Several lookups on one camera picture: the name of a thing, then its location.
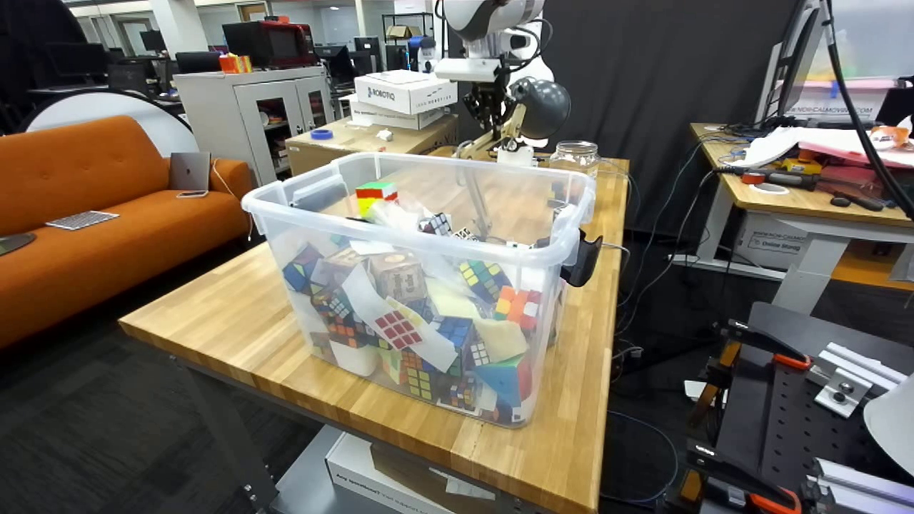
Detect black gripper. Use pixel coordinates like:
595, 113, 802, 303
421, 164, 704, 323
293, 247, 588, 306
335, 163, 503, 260
461, 76, 513, 146

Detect desk lamp with wooden arms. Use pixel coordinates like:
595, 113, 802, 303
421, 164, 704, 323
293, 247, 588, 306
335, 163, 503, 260
455, 76, 574, 163

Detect wooden desk with white legs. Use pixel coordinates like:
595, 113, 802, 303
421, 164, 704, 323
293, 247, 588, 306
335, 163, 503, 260
665, 119, 914, 317

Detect white plain cardboard box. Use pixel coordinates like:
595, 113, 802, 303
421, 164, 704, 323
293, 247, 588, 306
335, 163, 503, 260
348, 96, 451, 134

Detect white printed cardboard box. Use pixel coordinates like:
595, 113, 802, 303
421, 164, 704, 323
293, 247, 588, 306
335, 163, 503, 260
351, 69, 461, 116

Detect black white checkered cube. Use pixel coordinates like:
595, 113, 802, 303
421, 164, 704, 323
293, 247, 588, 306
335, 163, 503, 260
418, 207, 468, 239

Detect blue green yellow puzzle cube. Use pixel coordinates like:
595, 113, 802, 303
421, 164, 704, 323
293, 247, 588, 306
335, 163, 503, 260
455, 256, 513, 303

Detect black curtain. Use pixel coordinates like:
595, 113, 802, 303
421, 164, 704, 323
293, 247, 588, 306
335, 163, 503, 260
443, 0, 810, 239

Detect wooden puzzle cube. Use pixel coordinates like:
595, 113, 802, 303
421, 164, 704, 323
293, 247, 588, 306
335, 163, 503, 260
367, 250, 428, 303

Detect orange red puzzle cube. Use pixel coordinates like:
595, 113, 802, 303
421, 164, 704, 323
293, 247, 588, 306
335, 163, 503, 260
494, 284, 544, 331

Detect red white puzzle cube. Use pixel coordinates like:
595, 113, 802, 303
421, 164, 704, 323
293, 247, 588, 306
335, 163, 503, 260
373, 306, 427, 354

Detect clear plastic storage bin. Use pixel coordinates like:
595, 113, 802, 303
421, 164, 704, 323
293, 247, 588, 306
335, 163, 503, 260
240, 150, 607, 429

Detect dark blue puzzle cube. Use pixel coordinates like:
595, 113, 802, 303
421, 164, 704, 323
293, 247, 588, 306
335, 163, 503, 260
283, 242, 327, 296

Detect black boxy appliance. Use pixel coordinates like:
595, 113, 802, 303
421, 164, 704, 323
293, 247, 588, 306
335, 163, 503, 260
224, 16, 320, 70

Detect orange container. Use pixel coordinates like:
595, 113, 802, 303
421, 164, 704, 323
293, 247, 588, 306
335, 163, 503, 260
218, 50, 257, 76

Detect multicolour puzzle cube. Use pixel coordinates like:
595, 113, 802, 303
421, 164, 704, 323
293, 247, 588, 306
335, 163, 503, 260
398, 351, 447, 403

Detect white cabinet with glass doors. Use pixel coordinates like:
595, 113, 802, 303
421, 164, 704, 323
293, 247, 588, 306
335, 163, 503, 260
171, 62, 338, 186

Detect white papers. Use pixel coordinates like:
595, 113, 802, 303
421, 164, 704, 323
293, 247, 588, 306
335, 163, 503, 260
727, 126, 810, 174

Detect grey tablet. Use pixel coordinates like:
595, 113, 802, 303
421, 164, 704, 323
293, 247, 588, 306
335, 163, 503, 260
170, 150, 215, 202

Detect black computer monitor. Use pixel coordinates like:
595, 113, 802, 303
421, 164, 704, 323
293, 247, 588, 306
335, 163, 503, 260
755, 3, 831, 130

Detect white storage box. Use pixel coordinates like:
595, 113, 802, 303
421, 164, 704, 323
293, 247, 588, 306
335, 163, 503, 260
785, 76, 900, 129

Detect red tool case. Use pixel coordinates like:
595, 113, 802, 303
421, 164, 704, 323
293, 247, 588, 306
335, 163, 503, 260
815, 159, 895, 202

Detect white round chair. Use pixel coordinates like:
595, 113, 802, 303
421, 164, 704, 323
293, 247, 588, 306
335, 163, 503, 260
27, 89, 200, 159

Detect orange sofa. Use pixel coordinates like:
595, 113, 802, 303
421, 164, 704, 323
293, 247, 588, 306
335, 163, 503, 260
0, 113, 261, 354

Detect black mounting plate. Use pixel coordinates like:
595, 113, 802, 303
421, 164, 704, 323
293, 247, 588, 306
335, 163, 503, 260
712, 299, 914, 514

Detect grey flat book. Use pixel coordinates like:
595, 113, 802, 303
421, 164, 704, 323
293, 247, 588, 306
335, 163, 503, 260
44, 207, 123, 233

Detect aluminium extrusion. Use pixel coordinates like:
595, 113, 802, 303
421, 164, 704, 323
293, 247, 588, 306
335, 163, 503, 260
805, 453, 914, 514
805, 340, 908, 421

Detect dark flat pad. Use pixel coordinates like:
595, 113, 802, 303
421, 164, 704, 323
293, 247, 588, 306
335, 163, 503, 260
0, 230, 40, 260

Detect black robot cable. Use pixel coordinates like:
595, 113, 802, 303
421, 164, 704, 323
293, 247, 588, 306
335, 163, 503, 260
820, 0, 914, 223

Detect orange handled clamp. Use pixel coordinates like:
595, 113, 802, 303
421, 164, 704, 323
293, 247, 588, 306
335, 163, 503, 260
718, 319, 820, 377
684, 446, 811, 514

